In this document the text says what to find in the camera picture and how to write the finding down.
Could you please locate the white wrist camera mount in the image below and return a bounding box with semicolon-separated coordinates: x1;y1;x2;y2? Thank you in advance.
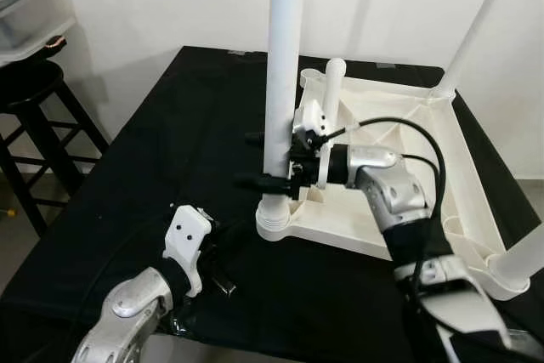
163;206;213;298
293;99;341;190

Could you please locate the cream plastic children table top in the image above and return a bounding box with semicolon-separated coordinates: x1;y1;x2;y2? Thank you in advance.
255;70;532;300

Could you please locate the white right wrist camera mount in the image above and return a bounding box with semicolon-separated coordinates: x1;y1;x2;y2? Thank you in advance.
293;99;341;190

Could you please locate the black round stool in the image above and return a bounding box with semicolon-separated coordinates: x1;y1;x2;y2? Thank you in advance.
0;61;111;236

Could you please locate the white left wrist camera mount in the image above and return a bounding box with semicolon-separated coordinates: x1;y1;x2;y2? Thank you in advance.
163;206;213;298

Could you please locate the clear storage box green lid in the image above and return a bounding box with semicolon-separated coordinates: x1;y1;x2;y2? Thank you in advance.
0;0;77;62

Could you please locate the black table cloth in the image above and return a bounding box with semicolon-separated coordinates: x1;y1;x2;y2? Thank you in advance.
0;44;544;363

